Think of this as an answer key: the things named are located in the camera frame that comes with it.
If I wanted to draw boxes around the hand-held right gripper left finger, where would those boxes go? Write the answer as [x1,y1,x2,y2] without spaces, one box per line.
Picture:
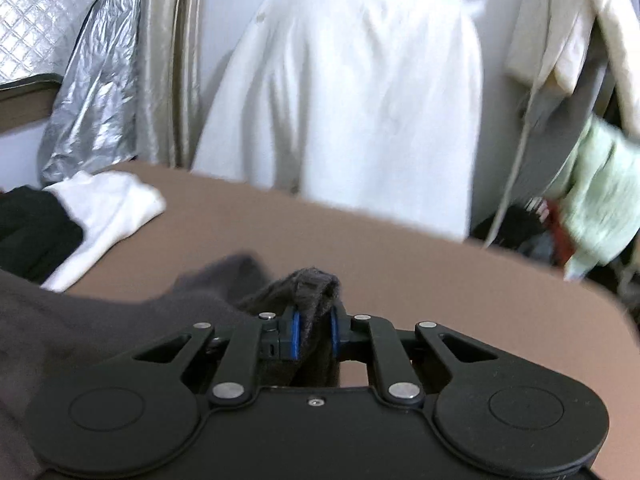
[131,310,302,407]

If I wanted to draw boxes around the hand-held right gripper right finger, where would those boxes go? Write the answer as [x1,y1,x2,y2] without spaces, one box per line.
[327,309,499,405]

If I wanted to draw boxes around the dark brown knit sweater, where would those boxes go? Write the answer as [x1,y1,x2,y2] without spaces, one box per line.
[0,252,347,480]

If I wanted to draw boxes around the pile of dark clothes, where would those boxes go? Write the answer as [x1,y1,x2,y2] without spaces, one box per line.
[472,197,571,266]

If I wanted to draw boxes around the white folded garment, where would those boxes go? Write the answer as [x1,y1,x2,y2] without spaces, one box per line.
[40,170,167,292]

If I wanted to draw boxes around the white fleece blanket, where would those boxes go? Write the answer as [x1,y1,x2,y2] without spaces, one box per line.
[192,0,486,241]

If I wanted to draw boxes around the white bent pole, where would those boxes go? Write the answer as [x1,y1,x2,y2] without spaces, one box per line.
[482,0,551,251]

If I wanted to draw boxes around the black folded garment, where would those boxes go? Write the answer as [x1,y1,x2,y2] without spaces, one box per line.
[0,185,85,283]

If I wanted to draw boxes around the silver crinkled foil sheet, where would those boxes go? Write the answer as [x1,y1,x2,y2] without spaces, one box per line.
[37,0,146,183]

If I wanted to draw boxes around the light green garment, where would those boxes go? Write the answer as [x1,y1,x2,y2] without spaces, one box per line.
[565,115,640,281]

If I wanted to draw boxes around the beige curtain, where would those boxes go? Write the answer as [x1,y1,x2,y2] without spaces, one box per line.
[135,0,201,166]

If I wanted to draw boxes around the brown window sill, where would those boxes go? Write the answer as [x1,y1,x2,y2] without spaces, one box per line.
[0,75,63,133]

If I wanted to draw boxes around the cream padded jacket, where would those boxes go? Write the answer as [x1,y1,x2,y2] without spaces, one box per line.
[505,0,640,96]

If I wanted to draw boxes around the silver quilted window cover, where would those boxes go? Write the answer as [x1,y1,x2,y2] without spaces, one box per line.
[0,0,103,86]

